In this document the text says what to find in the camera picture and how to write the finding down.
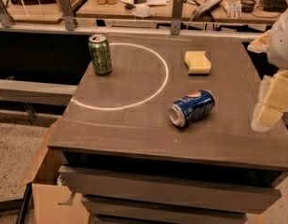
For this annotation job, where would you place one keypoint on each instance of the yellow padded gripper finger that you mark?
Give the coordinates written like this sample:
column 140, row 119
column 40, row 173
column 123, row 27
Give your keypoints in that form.
column 272, row 101
column 260, row 44

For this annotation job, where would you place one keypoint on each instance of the yellow sponge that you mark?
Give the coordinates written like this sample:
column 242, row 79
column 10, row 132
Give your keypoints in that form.
column 197, row 63

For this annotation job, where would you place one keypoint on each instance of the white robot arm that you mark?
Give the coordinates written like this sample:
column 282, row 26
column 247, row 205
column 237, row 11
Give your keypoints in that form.
column 277, row 46

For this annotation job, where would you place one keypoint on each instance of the blue pepsi can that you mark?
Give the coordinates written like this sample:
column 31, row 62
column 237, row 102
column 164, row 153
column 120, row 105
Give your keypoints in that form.
column 191, row 107

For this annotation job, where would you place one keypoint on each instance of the green soda can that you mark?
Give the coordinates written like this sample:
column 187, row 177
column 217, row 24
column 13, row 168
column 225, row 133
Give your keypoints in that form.
column 100, row 54

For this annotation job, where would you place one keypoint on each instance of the black mesh cup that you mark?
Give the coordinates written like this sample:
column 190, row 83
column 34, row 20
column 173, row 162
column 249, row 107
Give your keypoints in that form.
column 247, row 6

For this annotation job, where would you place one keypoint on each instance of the small printed box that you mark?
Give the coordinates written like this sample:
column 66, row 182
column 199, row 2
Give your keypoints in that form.
column 233, row 10

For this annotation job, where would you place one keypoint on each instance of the black keyboard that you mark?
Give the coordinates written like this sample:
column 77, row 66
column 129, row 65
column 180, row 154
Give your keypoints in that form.
column 274, row 5

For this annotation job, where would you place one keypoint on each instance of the grey power strip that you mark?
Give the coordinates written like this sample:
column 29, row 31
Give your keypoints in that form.
column 202, row 9

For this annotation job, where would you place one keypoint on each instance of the grey drawer cabinet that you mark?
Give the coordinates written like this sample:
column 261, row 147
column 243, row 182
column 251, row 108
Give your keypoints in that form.
column 131, row 164

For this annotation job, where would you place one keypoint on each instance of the white face mask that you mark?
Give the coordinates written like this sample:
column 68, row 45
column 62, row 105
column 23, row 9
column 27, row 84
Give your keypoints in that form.
column 142, row 11

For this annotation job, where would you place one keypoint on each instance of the cardboard box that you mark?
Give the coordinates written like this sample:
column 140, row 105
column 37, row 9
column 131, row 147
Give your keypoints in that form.
column 53, row 202

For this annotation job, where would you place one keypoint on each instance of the metal bracket right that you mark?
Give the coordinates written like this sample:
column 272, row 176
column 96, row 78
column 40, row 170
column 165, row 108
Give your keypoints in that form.
column 176, row 15

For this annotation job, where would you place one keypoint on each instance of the metal bracket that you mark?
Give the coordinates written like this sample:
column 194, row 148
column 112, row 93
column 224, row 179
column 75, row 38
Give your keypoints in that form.
column 176, row 15
column 5, row 18
column 68, row 15

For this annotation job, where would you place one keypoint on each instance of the metal bracket middle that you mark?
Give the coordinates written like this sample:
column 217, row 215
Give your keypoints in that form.
column 68, row 15

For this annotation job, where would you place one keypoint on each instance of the metal bracket left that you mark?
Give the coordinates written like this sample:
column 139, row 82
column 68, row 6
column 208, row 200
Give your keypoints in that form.
column 5, row 18

